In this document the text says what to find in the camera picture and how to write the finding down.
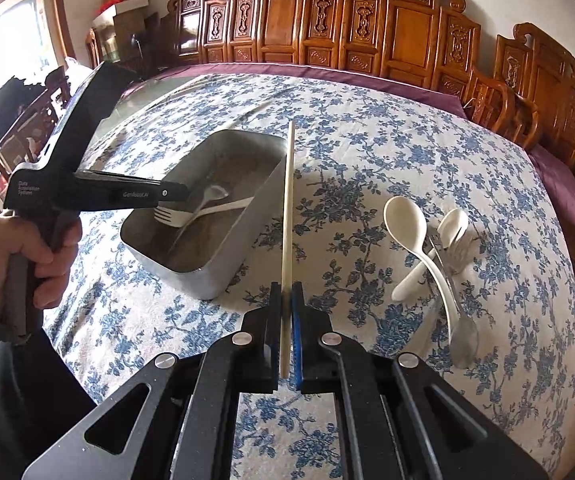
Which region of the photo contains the black cloth bundle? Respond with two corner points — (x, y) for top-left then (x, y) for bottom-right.
(0, 75), (49, 137)

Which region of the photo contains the metal spoon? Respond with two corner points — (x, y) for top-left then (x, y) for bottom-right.
(166, 184), (229, 257)
(428, 237), (481, 370)

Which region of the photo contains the rectangular metal tray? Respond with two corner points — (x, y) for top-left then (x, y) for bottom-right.
(119, 128), (289, 302)

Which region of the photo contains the purple armchair cushion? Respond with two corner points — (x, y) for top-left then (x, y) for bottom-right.
(526, 144), (575, 242)

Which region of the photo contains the wooden dining chair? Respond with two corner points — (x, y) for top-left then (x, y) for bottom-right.
(0, 66), (71, 183)

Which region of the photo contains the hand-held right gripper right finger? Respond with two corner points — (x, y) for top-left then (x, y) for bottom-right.
(291, 280), (551, 480)

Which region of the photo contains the carved wooden sofa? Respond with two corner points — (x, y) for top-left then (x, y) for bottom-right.
(166, 0), (499, 107)

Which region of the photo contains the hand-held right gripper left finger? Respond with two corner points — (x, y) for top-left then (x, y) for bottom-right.
(22, 281), (283, 480)

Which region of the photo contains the flat white box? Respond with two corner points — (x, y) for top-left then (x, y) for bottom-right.
(91, 2), (146, 27)

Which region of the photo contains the large white spoon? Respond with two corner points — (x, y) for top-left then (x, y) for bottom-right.
(383, 195), (461, 342)

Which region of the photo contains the beige chopstick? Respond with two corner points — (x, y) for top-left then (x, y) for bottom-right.
(279, 120), (296, 379)

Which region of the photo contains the white plastic fork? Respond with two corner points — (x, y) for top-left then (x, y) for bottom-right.
(154, 196), (256, 228)

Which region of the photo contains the small white spoon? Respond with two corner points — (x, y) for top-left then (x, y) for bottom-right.
(391, 208), (470, 304)

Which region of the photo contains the wooden door frame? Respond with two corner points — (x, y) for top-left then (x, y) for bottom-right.
(48, 0), (79, 62)

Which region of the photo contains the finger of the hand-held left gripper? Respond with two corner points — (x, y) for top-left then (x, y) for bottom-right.
(76, 169), (169, 186)
(74, 181), (191, 212)

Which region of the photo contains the metal fork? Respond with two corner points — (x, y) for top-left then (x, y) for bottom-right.
(435, 230), (474, 283)

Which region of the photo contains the carved wooden armchair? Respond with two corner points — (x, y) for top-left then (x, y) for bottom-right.
(467, 22), (575, 223)

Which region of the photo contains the blue floral tablecloth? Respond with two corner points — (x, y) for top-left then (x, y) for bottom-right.
(42, 73), (575, 480)

